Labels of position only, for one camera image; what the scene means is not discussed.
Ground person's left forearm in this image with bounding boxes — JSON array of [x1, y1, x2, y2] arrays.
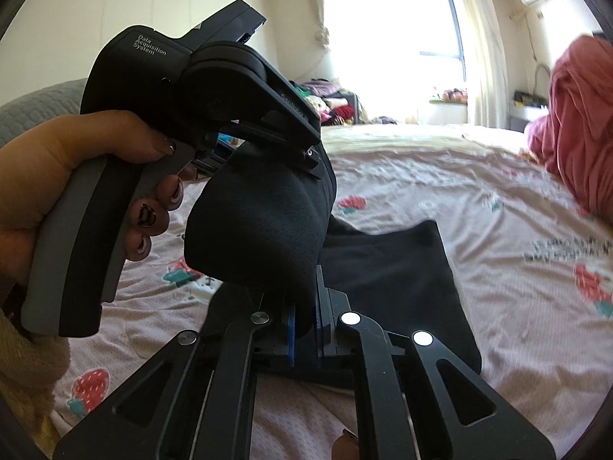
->
[[0, 292, 72, 446]]

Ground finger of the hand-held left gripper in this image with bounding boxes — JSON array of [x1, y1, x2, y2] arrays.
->
[[194, 127, 240, 180], [218, 64, 323, 180]]

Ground colourful windowsill clutter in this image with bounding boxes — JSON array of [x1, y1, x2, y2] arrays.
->
[[431, 87, 467, 105]]

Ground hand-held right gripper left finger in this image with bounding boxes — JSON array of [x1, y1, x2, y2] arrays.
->
[[52, 307, 300, 460]]

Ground white side table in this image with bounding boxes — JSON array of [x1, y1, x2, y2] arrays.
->
[[508, 89, 551, 132]]

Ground grey quilted headboard cover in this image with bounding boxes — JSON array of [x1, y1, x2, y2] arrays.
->
[[0, 79, 89, 149]]

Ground black and yellow box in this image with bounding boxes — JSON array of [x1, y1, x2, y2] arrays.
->
[[513, 90, 549, 108]]

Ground window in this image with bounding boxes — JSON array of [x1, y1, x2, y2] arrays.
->
[[321, 0, 467, 125]]

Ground pink cloth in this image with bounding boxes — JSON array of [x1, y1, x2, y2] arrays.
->
[[524, 33, 613, 221]]

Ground pile of folded clothes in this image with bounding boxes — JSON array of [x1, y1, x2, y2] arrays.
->
[[292, 79, 360, 126]]

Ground strawberry printed bed sheet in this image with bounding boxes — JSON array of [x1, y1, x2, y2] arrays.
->
[[48, 122, 613, 446]]

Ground person's left hand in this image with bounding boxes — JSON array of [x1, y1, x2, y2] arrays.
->
[[0, 109, 199, 307]]

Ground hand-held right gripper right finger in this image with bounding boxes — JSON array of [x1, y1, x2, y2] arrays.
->
[[313, 266, 559, 460]]

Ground white curtain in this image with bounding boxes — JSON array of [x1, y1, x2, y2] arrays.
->
[[306, 0, 333, 82], [450, 0, 513, 128]]

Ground black top with orange patches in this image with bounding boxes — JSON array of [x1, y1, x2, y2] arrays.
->
[[184, 146, 482, 389]]

